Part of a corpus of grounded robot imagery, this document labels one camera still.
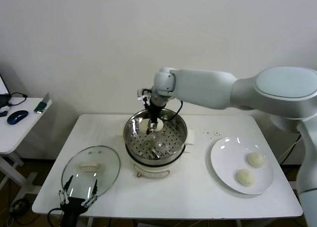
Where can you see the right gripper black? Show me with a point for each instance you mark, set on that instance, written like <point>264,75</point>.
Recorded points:
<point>154,112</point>

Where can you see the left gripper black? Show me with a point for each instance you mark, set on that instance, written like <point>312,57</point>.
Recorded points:
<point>71,207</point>

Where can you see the white steamed baozi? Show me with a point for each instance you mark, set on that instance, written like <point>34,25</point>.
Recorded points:
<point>245,177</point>
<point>143,126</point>
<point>160,125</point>
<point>255,159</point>

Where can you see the right robot arm silver white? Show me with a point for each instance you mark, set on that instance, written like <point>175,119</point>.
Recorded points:
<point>203,86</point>

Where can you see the steel perforated steamer basket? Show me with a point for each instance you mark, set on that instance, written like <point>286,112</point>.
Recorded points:
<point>171,138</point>

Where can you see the steel steamer pot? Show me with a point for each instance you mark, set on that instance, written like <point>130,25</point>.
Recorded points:
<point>151,171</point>

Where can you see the brown crumbs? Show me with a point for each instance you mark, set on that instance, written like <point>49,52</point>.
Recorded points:
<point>216,133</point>

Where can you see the white floor power strip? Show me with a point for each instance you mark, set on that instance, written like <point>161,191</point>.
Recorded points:
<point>15,207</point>

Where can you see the white side table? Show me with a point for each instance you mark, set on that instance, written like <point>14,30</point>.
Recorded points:
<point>22,135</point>

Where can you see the white round plate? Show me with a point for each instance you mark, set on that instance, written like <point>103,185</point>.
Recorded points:
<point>230,157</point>

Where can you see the blue computer mouse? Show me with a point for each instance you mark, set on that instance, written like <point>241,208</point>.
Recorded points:
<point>17,116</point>

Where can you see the small black white device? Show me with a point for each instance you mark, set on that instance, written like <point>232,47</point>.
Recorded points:
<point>3,113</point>

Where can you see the black laptop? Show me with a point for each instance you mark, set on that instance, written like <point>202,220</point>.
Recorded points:
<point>3,98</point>

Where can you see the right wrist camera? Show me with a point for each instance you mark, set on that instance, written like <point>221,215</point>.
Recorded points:
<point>140,93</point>

